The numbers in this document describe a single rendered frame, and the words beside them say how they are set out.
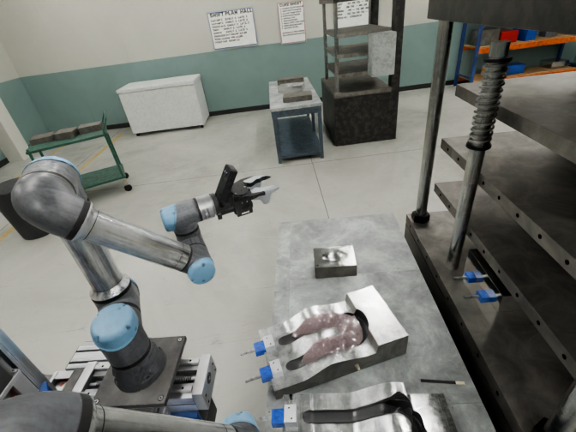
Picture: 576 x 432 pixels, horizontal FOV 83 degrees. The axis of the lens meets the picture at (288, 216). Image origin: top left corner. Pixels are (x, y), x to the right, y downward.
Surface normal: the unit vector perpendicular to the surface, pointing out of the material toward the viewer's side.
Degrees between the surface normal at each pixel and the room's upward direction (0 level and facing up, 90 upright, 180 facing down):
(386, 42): 90
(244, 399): 0
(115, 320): 7
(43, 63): 90
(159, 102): 90
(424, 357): 0
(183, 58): 90
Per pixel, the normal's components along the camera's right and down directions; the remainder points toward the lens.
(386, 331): -0.11, -0.83
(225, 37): 0.06, 0.54
